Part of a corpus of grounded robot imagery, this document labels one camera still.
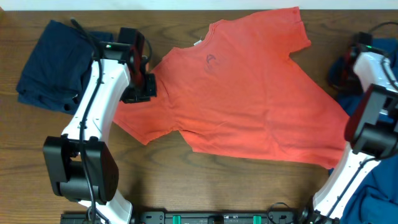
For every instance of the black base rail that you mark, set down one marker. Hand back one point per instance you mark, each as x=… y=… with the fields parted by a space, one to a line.
x=160 y=217

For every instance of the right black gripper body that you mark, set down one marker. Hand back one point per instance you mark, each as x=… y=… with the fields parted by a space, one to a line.
x=346 y=81

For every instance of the red t-shirt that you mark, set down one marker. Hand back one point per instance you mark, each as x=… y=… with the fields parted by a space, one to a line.
x=238 y=93

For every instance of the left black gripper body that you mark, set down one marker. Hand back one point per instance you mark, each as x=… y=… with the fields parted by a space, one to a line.
x=140 y=89

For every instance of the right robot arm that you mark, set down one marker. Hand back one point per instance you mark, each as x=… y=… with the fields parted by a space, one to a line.
x=371 y=131

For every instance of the blue t-shirt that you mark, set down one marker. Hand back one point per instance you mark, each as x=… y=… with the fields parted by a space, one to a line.
x=375 y=200

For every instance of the folded dark navy garment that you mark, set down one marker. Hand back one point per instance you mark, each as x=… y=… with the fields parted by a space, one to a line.
x=58 y=70

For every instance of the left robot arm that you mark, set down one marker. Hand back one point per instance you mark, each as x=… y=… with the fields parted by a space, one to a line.
x=79 y=163

